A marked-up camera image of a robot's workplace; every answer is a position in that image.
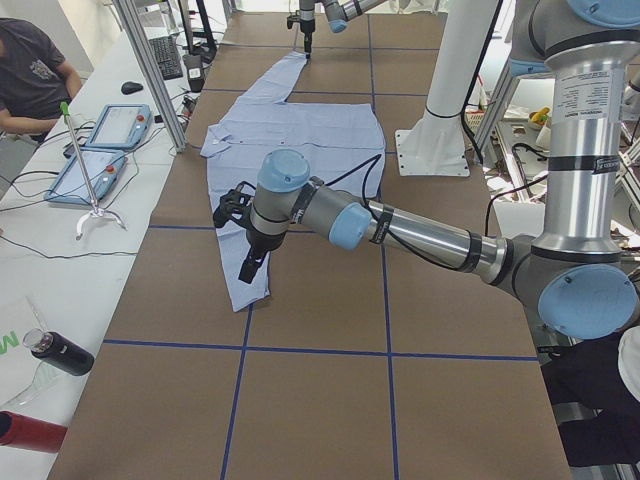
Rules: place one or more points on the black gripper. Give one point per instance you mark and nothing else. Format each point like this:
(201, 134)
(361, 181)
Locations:
(306, 25)
(263, 244)

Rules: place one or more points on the light blue striped shirt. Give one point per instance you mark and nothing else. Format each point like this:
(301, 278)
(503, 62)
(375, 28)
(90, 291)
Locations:
(311, 163)

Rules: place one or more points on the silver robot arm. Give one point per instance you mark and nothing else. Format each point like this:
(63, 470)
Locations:
(337, 14)
(569, 275)

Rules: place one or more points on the black keyboard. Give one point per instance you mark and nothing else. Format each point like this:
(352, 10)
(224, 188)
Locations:
(167, 56)

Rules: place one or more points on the black computer mouse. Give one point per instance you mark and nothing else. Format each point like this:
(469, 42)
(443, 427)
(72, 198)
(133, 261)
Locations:
(130, 87)

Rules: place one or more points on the upper blue teach pendant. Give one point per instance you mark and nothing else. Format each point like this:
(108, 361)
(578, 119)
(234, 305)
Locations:
(120, 127)

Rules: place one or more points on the black bottle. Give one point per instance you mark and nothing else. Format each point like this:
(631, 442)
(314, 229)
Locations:
(56, 350)

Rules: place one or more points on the metal rod green tip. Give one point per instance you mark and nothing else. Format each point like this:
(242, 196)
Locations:
(96, 211)

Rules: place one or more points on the seated person dark shirt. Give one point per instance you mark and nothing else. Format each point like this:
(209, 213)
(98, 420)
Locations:
(35, 79)

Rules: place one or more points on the red bottle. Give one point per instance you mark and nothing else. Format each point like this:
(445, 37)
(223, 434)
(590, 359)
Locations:
(23, 432)

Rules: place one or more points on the standing person black trousers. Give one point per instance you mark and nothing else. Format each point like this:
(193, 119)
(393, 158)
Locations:
(602, 375)

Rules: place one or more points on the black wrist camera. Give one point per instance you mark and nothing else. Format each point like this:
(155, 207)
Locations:
(234, 206)

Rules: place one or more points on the aluminium frame post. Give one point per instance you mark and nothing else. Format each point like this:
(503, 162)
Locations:
(137, 36)

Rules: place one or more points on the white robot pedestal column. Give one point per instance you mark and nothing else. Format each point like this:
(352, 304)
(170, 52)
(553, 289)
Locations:
(435, 145)

